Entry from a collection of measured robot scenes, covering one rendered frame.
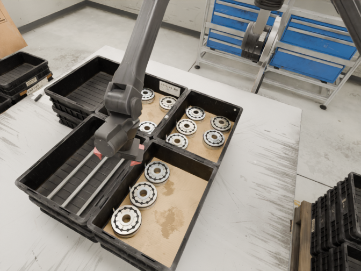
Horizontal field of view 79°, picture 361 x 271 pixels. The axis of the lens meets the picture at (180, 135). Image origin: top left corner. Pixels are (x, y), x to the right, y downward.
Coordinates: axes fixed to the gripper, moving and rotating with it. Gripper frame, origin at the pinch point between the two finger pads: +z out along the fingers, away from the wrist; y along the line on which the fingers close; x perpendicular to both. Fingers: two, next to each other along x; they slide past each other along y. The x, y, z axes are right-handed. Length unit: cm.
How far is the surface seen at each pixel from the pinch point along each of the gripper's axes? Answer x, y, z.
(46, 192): -2.8, -21.1, 27.3
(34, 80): 106, -73, 76
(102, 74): 75, -19, 27
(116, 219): -12.9, 5.1, 16.0
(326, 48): 178, 177, -13
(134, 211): -9.7, 10.4, 14.6
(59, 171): 6.2, -19.5, 26.8
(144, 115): 42.1, 9.0, 18.2
